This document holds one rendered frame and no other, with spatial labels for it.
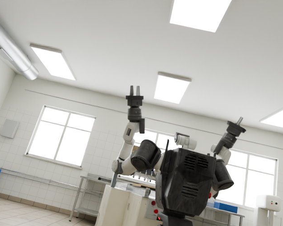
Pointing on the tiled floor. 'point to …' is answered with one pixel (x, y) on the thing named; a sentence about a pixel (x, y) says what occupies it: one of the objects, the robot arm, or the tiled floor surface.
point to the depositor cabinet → (112, 206)
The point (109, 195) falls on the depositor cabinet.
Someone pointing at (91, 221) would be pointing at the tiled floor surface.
